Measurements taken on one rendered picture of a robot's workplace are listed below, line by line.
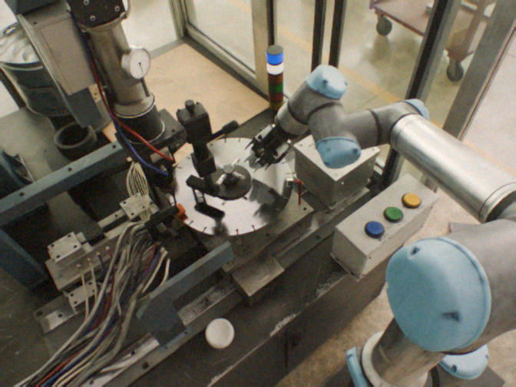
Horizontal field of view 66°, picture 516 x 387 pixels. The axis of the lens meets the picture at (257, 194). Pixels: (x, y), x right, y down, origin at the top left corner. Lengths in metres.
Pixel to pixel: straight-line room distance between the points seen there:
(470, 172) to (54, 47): 0.64
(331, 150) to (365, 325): 1.26
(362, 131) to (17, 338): 1.00
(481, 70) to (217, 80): 1.07
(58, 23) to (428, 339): 0.65
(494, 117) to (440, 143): 2.25
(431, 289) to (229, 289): 0.73
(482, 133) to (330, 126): 2.09
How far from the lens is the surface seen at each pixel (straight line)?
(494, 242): 0.48
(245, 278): 1.04
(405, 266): 0.47
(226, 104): 1.58
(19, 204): 1.08
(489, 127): 2.84
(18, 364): 1.23
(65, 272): 1.18
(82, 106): 0.87
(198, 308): 1.09
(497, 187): 0.61
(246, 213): 0.99
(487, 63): 0.94
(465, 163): 0.65
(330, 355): 1.83
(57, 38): 0.71
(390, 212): 1.07
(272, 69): 1.12
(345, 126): 0.76
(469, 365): 0.88
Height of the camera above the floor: 1.76
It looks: 53 degrees down
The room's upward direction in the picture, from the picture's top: 5 degrees counter-clockwise
